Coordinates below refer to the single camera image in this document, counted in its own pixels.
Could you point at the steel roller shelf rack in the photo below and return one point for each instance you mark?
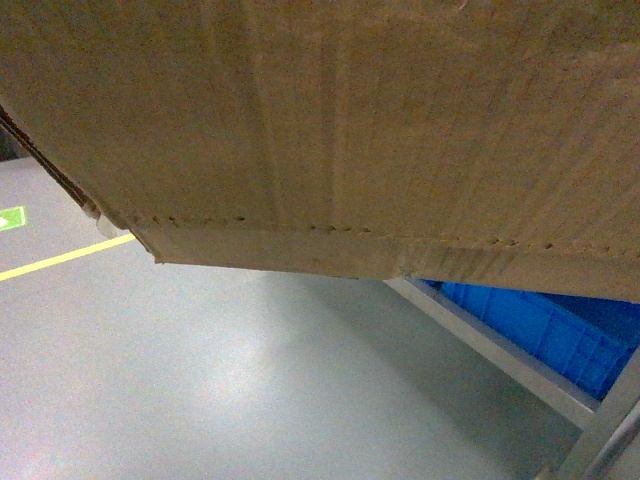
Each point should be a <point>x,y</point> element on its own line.
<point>608,447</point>

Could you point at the blue plastic crate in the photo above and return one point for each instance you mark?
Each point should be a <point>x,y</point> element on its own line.
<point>588,341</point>

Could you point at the brown cardboard box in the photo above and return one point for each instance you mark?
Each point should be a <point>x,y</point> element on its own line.
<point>483,142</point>

